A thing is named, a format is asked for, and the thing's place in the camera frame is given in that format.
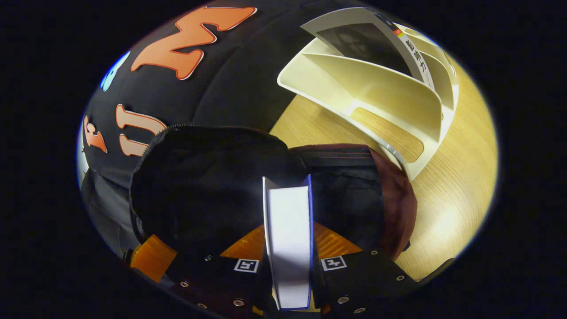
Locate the white plastic bookshelf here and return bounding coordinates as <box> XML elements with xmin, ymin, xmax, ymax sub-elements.
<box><xmin>277</xmin><ymin>22</ymin><xmax>460</xmax><ymax>181</ymax></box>

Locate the black backdrop cloth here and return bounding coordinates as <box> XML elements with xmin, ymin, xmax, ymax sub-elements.
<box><xmin>78</xmin><ymin>0</ymin><xmax>355</xmax><ymax>266</ymax></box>

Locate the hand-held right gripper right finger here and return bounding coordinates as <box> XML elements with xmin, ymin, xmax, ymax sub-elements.
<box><xmin>312</xmin><ymin>222</ymin><xmax>419</xmax><ymax>316</ymax></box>

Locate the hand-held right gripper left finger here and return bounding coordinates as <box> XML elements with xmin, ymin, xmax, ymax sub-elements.
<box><xmin>171</xmin><ymin>224</ymin><xmax>278</xmax><ymax>317</ymax></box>

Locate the blue spine book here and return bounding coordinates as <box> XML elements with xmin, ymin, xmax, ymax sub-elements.
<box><xmin>262</xmin><ymin>174</ymin><xmax>315</xmax><ymax>311</ymax></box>

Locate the white spine book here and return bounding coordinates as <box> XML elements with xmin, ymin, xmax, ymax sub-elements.
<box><xmin>300</xmin><ymin>7</ymin><xmax>437</xmax><ymax>91</ymax></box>

